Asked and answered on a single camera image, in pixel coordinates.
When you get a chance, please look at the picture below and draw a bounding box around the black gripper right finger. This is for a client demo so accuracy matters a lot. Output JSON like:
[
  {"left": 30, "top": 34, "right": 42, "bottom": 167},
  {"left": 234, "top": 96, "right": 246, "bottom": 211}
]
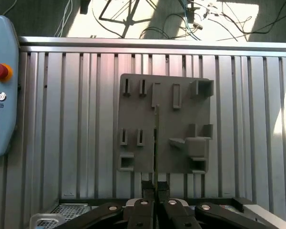
[{"left": 157, "top": 181, "right": 275, "bottom": 229}]

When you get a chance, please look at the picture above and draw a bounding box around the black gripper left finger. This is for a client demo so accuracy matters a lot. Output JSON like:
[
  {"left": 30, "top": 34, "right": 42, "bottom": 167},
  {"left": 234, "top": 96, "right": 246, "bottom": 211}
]
[{"left": 59, "top": 180, "right": 155, "bottom": 229}]

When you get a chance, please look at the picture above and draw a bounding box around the black open PC case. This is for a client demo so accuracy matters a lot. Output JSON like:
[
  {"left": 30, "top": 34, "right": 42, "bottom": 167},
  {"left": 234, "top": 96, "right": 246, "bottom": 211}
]
[{"left": 50, "top": 197, "right": 286, "bottom": 229}]

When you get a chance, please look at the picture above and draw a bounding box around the grey parts rack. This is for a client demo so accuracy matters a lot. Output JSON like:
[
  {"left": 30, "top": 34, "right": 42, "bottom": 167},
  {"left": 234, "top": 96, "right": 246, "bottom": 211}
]
[{"left": 116, "top": 73, "right": 215, "bottom": 174}]

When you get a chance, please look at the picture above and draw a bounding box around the pale blue teach pendant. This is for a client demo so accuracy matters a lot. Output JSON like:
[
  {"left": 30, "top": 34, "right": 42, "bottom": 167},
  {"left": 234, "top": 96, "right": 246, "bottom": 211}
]
[{"left": 0, "top": 14, "right": 21, "bottom": 158}]

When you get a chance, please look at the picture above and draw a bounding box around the black metal stand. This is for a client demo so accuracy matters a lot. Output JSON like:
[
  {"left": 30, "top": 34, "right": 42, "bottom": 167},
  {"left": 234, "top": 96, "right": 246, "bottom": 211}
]
[{"left": 99, "top": 0, "right": 158, "bottom": 38}]

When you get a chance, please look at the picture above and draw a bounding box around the small black floor object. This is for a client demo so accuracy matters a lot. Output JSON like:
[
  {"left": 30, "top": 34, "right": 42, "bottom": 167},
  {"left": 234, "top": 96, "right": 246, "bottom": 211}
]
[{"left": 80, "top": 0, "right": 92, "bottom": 14}]

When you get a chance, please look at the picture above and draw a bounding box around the silver case release handle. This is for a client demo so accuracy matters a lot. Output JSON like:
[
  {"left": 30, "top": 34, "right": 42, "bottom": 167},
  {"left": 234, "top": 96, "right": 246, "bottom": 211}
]
[{"left": 30, "top": 213, "right": 64, "bottom": 229}]

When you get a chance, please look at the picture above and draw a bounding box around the black floor cable tangle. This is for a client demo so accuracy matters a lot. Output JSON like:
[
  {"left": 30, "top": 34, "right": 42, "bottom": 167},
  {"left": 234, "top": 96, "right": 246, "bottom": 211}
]
[{"left": 139, "top": 0, "right": 286, "bottom": 42}]

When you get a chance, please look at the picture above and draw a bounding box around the teal floor cable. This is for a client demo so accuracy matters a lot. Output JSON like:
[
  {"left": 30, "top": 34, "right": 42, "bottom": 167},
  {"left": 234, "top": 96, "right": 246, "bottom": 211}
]
[{"left": 180, "top": 0, "right": 202, "bottom": 41}]

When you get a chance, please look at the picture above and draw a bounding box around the white floor cable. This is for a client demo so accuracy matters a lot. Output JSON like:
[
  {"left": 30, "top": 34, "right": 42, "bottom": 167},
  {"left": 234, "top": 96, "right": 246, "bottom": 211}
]
[{"left": 54, "top": 0, "right": 73, "bottom": 38}]

